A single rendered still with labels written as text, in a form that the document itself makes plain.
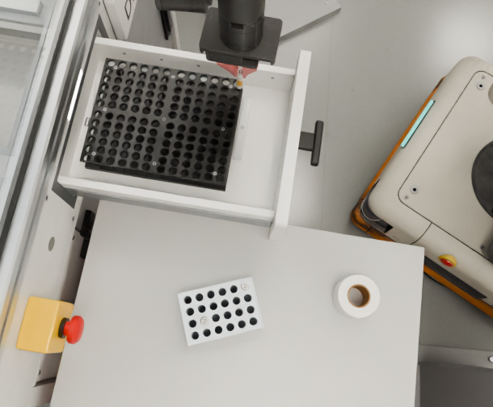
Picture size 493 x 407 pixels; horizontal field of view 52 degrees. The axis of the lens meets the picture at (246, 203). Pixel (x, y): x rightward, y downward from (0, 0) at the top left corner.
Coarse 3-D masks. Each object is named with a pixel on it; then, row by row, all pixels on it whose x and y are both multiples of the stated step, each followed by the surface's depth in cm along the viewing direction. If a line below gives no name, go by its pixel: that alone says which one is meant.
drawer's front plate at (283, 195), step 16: (304, 64) 79; (304, 80) 78; (304, 96) 77; (288, 112) 85; (288, 128) 78; (288, 144) 75; (288, 160) 74; (288, 176) 74; (288, 192) 73; (288, 208) 73; (272, 224) 77
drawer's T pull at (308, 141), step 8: (320, 120) 78; (320, 128) 78; (304, 136) 77; (312, 136) 77; (320, 136) 77; (304, 144) 77; (312, 144) 77; (320, 144) 77; (312, 152) 77; (312, 160) 76
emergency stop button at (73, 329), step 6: (72, 318) 71; (78, 318) 72; (66, 324) 71; (72, 324) 71; (78, 324) 71; (66, 330) 71; (72, 330) 70; (78, 330) 71; (66, 336) 70; (72, 336) 70; (78, 336) 71; (72, 342) 71
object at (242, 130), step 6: (246, 102) 85; (246, 108) 85; (96, 114) 84; (246, 114) 85; (240, 120) 84; (246, 120) 84; (240, 126) 84; (246, 126) 84; (240, 132) 84; (90, 138) 83; (240, 138) 84; (240, 144) 83; (234, 150) 83; (240, 150) 83; (234, 156) 83; (240, 156) 83
